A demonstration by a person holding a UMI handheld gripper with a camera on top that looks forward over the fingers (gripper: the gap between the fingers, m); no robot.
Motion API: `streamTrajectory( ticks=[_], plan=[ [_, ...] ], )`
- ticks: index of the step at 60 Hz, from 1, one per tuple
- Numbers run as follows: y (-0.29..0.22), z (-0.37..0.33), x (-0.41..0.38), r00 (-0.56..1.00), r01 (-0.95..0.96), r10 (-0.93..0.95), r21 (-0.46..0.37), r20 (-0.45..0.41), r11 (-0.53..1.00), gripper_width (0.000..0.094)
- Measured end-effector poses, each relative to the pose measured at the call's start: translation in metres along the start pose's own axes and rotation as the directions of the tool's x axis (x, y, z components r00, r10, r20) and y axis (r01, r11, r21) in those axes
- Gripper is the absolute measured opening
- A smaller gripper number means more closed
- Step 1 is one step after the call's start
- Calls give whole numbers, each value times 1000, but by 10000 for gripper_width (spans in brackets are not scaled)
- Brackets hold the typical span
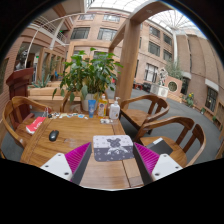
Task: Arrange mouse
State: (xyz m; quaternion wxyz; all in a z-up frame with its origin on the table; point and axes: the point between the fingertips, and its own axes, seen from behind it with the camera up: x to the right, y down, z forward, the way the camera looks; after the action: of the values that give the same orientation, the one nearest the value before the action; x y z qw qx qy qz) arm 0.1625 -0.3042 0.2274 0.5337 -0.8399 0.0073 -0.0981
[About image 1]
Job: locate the wooden armchair near right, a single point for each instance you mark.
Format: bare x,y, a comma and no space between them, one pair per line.
187,136

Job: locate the wooden planter box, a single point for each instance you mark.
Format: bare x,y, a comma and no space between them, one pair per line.
50,95

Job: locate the wooden pillar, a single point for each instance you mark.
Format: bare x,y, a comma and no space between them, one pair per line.
129,34

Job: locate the black computer mouse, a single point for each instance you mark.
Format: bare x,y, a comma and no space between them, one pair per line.
53,135

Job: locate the red and white box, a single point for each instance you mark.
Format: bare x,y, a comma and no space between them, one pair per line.
34,125

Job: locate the wooden armchair left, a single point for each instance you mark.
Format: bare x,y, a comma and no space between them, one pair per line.
16,115

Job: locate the dark laptop on chair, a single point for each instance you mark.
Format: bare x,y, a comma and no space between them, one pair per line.
160,147

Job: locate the green potted plant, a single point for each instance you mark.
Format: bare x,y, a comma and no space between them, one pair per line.
87,76

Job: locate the white pump bottle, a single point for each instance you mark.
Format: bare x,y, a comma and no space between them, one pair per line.
114,110

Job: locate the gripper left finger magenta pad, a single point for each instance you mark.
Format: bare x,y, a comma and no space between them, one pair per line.
70,166

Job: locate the yellow liquid bottle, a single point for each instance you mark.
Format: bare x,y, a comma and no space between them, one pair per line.
102,106

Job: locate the grey dog-print mouse pad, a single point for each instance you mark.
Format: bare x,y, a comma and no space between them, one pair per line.
112,148

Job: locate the blue tube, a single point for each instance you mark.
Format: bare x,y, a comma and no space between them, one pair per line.
91,107

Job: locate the wooden armchair far right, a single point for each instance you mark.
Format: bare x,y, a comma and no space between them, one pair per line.
157,107

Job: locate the white stone statue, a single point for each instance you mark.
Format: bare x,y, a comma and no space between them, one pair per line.
162,77

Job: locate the wooden armchair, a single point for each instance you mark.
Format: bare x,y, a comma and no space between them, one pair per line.
16,115
187,136
157,107

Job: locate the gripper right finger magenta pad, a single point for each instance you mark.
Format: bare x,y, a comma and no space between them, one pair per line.
153,166

